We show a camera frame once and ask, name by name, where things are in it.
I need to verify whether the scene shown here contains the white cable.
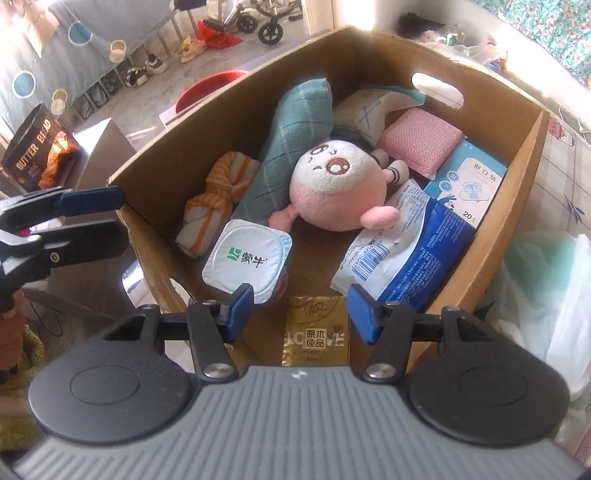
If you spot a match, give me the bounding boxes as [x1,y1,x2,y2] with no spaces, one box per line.
[556,104,591,145]

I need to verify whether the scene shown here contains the cardboard box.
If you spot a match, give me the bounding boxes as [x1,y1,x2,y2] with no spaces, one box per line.
[108,25,550,370]

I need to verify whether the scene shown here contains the checked printed tablecloth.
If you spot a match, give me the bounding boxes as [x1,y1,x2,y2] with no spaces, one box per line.
[512,111,591,259]

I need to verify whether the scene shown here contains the grey blue cloth with circles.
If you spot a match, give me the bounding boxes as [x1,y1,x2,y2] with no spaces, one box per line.
[0,0,185,134]

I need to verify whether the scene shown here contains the white plastic bag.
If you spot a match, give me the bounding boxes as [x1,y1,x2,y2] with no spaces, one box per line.
[480,231,591,444]

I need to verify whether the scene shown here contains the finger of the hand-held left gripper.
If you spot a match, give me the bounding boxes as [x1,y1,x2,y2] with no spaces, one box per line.
[0,186,125,232]
[0,219,130,315]

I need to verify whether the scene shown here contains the red basin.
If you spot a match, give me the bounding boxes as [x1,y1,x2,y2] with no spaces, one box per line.
[175,70,247,116]

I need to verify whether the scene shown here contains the pink white plush doll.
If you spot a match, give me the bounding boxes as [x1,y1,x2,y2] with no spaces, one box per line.
[268,138,409,232]

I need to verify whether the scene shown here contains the blue bandage box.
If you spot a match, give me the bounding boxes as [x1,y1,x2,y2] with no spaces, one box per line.
[425,141,509,232]

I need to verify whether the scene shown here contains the blue white packet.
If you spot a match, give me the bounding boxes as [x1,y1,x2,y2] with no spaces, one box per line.
[330,178,476,308]

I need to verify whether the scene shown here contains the teal floral cloth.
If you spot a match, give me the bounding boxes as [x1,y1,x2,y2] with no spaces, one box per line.
[501,0,591,86]

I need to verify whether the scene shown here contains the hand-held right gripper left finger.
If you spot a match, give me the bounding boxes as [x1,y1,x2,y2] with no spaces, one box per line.
[108,284,254,381]

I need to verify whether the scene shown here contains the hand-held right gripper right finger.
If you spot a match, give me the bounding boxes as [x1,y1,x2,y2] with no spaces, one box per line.
[347,285,495,383]

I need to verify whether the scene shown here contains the beige shoes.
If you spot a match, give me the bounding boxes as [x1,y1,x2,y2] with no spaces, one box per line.
[180,37,208,64]

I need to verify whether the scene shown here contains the olive green towel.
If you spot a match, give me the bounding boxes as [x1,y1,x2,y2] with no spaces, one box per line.
[0,323,47,450]

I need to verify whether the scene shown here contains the black cable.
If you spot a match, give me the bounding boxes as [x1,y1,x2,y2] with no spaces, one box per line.
[25,299,64,339]

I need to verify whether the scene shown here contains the white teal packet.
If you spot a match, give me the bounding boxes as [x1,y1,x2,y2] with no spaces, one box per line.
[332,88,426,139]

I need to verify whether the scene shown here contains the orange striped white cloth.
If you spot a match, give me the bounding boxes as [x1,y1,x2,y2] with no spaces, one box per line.
[175,152,262,257]

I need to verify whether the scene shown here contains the red cloth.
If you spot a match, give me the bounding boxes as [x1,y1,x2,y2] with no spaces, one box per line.
[196,21,243,49]

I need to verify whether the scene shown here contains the white yogurt cup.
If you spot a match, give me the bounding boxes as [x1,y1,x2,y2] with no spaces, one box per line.
[202,219,294,305]

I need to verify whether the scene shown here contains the baby stroller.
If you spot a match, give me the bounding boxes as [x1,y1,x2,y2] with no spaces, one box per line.
[203,0,305,45]

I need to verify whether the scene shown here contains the gold tissue pack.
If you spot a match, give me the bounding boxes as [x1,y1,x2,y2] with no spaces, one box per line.
[281,295,352,367]

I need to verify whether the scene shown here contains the pink scrub sponge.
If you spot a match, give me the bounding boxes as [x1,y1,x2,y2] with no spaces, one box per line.
[379,109,465,178]

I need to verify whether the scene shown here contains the teal checked towel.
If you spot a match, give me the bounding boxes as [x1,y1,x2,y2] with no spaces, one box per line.
[235,78,335,227]

